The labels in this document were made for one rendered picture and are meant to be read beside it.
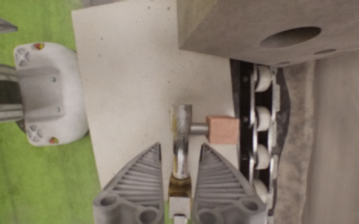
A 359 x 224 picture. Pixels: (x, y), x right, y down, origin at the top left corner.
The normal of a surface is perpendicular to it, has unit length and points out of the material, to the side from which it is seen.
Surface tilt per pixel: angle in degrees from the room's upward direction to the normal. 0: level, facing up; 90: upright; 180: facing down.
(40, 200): 0
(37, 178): 0
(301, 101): 67
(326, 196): 0
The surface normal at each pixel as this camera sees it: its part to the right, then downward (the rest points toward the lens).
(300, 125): -0.93, 0.05
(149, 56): -0.02, 0.09
